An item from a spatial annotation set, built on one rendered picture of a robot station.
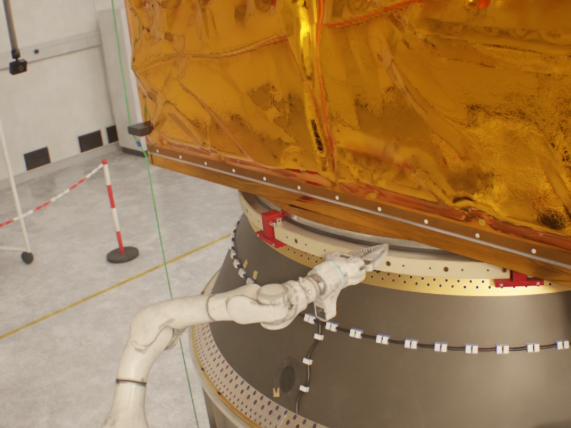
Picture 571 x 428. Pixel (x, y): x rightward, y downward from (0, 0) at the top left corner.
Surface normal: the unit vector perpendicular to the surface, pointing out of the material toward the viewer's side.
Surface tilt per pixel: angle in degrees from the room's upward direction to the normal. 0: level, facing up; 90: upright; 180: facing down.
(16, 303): 0
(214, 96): 88
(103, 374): 0
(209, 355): 43
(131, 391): 54
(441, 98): 80
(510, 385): 62
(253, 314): 90
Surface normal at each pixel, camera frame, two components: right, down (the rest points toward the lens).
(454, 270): -0.33, 0.39
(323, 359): -0.63, -0.12
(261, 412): -0.60, -0.46
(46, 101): 0.68, 0.21
